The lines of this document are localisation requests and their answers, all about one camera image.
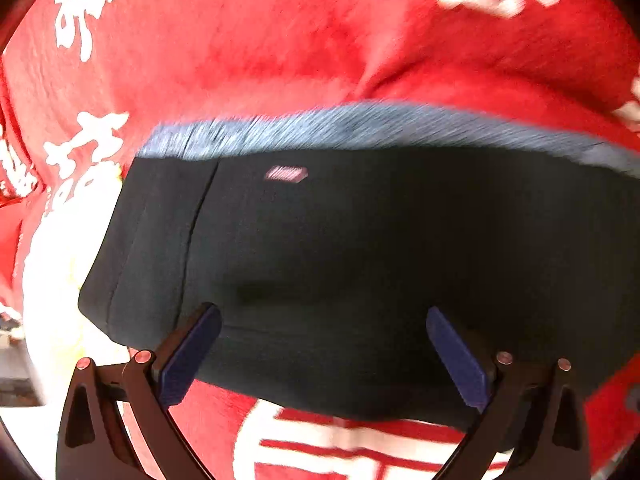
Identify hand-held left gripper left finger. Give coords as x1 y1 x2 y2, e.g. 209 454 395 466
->
55 302 222 480

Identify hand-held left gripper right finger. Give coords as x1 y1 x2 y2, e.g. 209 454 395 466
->
426 306 592 480

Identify black pants with blue waistband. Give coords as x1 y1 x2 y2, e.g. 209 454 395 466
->
77 102 640 453

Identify white printed cloth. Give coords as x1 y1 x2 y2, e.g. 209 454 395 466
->
22 170 132 408

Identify red printed blanket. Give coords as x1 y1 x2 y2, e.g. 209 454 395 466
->
0 0 640 480

